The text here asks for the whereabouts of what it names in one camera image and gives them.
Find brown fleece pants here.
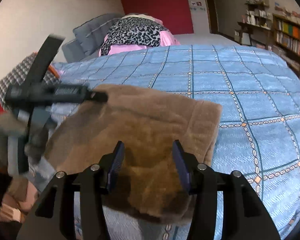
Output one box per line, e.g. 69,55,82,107
44,84,223,224

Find gloved left hand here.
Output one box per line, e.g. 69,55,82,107
0,112,50,168

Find plaid pillow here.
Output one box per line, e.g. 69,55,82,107
0,53,59,111

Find grey headboard cushion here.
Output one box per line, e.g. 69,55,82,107
62,13,123,63

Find leopard print blanket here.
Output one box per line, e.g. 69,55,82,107
100,17,168,56

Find pink blanket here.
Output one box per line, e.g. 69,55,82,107
99,14,180,56

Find blue checked quilt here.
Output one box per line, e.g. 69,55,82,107
55,45,300,238

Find small wooden shelf desk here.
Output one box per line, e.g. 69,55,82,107
235,0,273,49

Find wooden bookshelf with books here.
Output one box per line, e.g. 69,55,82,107
273,3,300,79

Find red wall panel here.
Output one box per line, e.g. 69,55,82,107
121,0,194,35

